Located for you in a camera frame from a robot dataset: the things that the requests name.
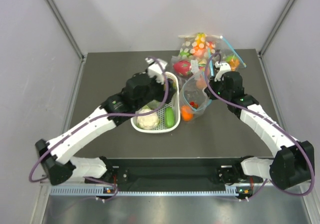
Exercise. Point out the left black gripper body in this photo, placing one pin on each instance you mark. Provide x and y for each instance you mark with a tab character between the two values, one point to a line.
156	93

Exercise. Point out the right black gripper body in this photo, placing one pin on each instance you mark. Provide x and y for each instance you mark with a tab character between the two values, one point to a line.
218	87

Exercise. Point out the white fake cauliflower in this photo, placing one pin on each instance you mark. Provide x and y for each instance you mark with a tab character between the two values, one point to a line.
148	122

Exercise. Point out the clear zip bag with vegetables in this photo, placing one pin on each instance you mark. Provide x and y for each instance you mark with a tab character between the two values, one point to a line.
193	94

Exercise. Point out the green fake cucumber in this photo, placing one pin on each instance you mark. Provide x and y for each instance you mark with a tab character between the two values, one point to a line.
169	117

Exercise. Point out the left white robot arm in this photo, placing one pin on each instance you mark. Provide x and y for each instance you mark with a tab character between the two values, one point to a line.
57	156

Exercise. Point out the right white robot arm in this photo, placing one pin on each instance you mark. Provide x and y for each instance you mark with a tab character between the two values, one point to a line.
293	161

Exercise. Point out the small zip bag with oranges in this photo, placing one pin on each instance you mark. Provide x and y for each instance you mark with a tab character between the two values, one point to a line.
232	58

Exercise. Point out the zip bag with dragon fruit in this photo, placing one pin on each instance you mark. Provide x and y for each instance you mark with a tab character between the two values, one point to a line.
190	60

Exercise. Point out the polka dot fruit bag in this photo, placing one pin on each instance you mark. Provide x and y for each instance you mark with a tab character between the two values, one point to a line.
199	45

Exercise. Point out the orange fake tangerine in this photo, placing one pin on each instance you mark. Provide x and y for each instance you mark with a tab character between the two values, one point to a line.
186	113

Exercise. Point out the white perforated plastic basket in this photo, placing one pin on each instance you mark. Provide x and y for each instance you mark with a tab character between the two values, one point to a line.
174	104

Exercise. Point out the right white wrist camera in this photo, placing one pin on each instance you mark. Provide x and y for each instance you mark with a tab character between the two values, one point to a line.
222	68

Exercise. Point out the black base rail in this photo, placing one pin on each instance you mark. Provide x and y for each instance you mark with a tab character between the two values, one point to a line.
157	171

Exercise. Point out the grey cable duct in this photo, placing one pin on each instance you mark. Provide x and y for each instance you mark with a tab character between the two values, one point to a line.
105	191

